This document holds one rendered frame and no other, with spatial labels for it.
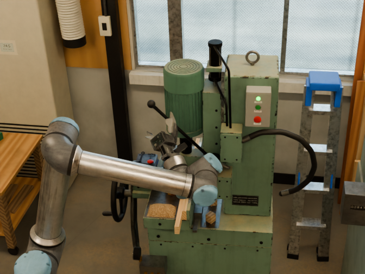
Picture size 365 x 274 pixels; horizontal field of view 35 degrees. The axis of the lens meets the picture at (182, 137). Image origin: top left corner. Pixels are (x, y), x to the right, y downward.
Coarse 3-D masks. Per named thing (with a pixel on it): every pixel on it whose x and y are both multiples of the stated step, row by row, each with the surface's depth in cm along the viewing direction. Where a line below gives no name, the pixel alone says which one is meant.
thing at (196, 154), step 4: (192, 148) 270; (196, 148) 270; (180, 152) 268; (192, 152) 267; (196, 152) 267; (200, 152) 267; (184, 156) 265; (188, 156) 265; (192, 156) 265; (196, 156) 265; (200, 156) 265; (188, 160) 266; (192, 160) 266; (196, 160) 266; (188, 164) 267
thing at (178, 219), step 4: (180, 200) 258; (180, 204) 256; (180, 208) 253; (180, 212) 251; (180, 216) 249; (176, 220) 247; (180, 220) 248; (176, 224) 245; (180, 224) 248; (176, 228) 244; (176, 232) 245
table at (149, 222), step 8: (136, 192) 276; (144, 192) 275; (152, 192) 270; (160, 192) 270; (152, 200) 265; (160, 200) 265; (168, 200) 265; (176, 200) 265; (192, 208) 261; (144, 216) 256; (176, 216) 255; (192, 216) 263; (144, 224) 257; (152, 224) 256; (160, 224) 255; (168, 224) 255; (184, 224) 254
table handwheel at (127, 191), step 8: (112, 184) 273; (120, 184) 287; (128, 184) 298; (112, 192) 272; (120, 192) 283; (128, 192) 284; (112, 200) 272; (120, 200) 287; (112, 208) 273; (120, 208) 289; (112, 216) 277; (120, 216) 286
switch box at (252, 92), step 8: (248, 88) 231; (256, 88) 231; (264, 88) 231; (248, 96) 229; (256, 96) 229; (264, 96) 228; (248, 104) 231; (256, 104) 231; (264, 104) 230; (248, 112) 233; (264, 112) 232; (248, 120) 235; (264, 120) 234
